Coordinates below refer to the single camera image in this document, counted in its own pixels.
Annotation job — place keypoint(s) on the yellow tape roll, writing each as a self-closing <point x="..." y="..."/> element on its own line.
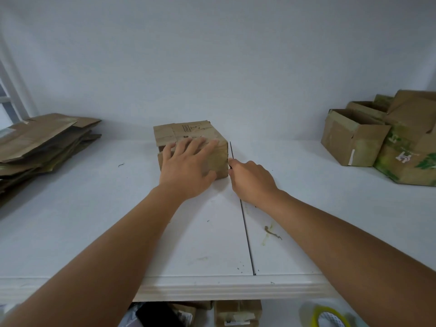
<point x="323" y="316"/>

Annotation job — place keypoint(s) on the black bag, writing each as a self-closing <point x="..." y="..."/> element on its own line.
<point x="158" y="316"/>

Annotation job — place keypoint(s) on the cardboard box with white label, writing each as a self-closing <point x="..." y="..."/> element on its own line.
<point x="238" y="313"/>

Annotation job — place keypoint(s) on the person's left thumb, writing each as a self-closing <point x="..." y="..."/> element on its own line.
<point x="210" y="176"/>

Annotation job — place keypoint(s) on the small cardboard box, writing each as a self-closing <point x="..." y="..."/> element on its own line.
<point x="190" y="131"/>

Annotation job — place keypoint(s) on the person's left middle finger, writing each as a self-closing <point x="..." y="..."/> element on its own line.
<point x="198" y="144"/>

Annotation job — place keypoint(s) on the green printed cardboard box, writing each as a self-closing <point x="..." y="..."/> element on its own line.
<point x="408" y="146"/>

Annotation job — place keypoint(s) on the person's right fingers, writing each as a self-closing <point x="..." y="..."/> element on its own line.
<point x="238" y="165"/>

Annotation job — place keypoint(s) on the brown paper scrap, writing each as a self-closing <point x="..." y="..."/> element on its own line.
<point x="272" y="232"/>

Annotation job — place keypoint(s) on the person's right forearm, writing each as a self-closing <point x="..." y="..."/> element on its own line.
<point x="347" y="255"/>

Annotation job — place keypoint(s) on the person's left little finger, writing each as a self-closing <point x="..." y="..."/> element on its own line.
<point x="168" y="150"/>

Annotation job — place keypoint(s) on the person's right hand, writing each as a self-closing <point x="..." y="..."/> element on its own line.
<point x="253" y="183"/>

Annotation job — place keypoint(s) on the person's left forearm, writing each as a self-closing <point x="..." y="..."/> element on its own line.
<point x="102" y="258"/>

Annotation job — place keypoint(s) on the white window frame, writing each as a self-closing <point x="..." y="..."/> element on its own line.
<point x="12" y="98"/>

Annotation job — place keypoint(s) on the stack of flattened cardboard boxes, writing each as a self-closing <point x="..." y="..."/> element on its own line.
<point x="41" y="141"/>

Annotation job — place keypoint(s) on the open brown cardboard box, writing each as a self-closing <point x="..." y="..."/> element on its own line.
<point x="351" y="139"/>
<point x="368" y="108"/>

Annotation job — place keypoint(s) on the person's left hand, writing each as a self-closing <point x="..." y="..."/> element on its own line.
<point x="184" y="170"/>

